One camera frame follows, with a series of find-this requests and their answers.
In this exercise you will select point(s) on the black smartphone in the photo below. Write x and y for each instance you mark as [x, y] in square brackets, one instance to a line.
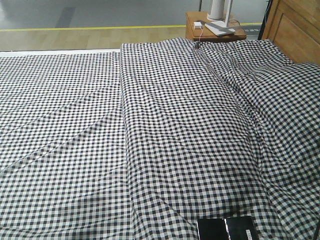
[233, 228]

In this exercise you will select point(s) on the checkered bed sheet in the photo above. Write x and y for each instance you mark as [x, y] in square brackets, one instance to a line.
[63, 173]

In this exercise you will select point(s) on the white desk lamp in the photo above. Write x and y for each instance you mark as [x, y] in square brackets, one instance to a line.
[221, 27]

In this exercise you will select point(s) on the checkered folded quilt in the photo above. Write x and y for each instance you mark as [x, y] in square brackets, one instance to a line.
[217, 131]

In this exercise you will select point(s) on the small white charger box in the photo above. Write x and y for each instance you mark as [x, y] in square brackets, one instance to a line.
[197, 25]

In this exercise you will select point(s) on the wooden nightstand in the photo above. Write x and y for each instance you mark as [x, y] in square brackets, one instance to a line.
[205, 35]

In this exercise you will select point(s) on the white cylindrical speaker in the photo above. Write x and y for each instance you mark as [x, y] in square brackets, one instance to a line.
[216, 10]

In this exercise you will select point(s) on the wooden headboard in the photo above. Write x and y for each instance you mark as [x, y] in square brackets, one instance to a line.
[294, 27]

